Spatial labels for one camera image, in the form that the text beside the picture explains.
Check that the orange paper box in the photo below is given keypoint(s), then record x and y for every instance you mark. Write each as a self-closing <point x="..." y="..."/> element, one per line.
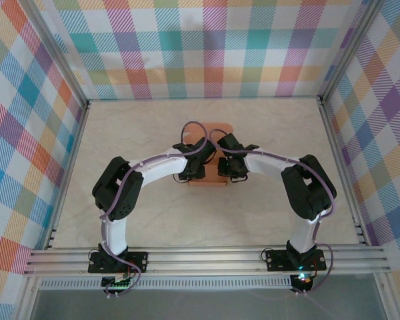
<point x="220" y="128"/>

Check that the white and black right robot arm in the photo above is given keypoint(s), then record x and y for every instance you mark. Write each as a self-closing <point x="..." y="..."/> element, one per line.
<point x="303" y="236"/>

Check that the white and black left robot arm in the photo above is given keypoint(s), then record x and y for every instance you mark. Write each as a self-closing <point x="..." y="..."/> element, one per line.
<point x="116" y="233"/>

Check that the small controller board with light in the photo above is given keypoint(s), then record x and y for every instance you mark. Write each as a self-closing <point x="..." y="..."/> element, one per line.
<point x="301" y="277"/>

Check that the circuit board with green lights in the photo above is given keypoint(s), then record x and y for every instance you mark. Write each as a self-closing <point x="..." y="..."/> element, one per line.
<point x="116" y="284"/>

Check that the aluminium frame cross rail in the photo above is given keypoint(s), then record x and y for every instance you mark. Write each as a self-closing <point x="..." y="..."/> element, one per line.
<point x="203" y="260"/>

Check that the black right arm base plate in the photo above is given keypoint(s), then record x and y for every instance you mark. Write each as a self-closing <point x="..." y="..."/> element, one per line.
<point x="276" y="260"/>

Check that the aluminium table side rail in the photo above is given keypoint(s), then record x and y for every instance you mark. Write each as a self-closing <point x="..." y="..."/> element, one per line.
<point x="342" y="176"/>
<point x="68" y="176"/>

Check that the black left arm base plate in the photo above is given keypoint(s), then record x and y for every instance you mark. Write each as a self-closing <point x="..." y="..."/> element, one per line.
<point x="138" y="260"/>

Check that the aluminium corner post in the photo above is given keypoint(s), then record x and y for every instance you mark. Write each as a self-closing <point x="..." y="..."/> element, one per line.
<point x="53" y="50"/>
<point x="351" y="50"/>

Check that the aluminium frame leg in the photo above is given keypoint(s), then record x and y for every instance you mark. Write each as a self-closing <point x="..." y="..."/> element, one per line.
<point x="29" y="300"/>
<point x="385" y="298"/>

